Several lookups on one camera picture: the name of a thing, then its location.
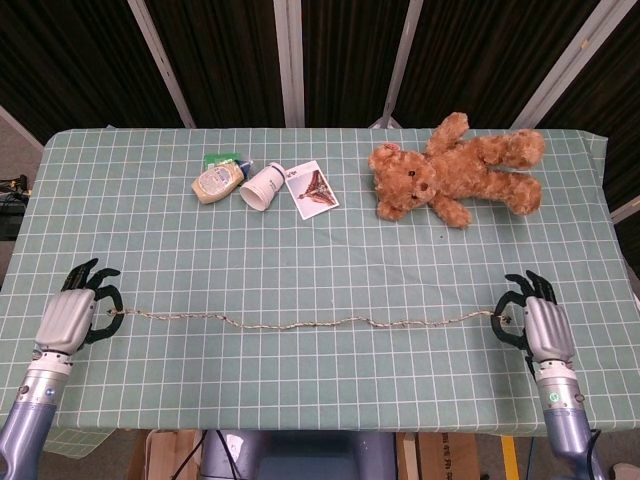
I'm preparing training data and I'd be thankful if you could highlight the white picture card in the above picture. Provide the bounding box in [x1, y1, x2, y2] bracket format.
[284, 160, 339, 220]

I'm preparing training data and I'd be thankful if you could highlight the brown cardboard box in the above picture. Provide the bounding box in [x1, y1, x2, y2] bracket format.
[417, 432, 481, 480]
[127, 429, 204, 480]

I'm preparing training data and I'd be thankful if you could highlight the white paper cup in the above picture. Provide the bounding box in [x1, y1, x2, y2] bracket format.
[239, 161, 287, 213]

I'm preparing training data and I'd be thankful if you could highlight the green checked tablecloth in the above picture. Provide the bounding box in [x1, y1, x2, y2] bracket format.
[0, 127, 640, 435]

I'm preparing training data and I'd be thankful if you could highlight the black equipment with cables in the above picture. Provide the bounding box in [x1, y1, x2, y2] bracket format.
[0, 173, 32, 242]

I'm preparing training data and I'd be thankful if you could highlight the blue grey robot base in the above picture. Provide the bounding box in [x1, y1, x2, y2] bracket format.
[202, 429, 399, 480]

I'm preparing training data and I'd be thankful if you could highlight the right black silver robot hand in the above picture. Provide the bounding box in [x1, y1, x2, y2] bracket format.
[492, 269, 576, 369]

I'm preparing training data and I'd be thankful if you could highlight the mayonnaise squeeze bottle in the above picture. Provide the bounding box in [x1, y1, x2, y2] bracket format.
[190, 158, 256, 205]

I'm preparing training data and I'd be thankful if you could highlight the black curtain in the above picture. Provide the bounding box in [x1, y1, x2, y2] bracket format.
[0, 0, 640, 211]

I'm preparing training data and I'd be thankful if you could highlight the brown plush teddy bear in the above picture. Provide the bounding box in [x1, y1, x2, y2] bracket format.
[368, 111, 546, 230]

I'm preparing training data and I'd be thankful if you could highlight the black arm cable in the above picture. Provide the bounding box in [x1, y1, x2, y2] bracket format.
[584, 428, 610, 480]

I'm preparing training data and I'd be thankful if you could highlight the white metal frame post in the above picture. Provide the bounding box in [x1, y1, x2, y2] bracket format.
[127, 0, 196, 129]
[377, 0, 425, 130]
[272, 0, 306, 129]
[509, 0, 640, 131]

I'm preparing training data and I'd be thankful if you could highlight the braided beige black rope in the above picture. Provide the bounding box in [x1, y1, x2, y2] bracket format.
[107, 308, 512, 331]

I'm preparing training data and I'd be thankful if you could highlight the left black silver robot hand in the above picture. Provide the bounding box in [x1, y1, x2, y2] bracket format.
[32, 258, 124, 357]

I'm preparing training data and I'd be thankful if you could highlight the green snack packet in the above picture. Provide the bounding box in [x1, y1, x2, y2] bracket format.
[203, 151, 240, 169]

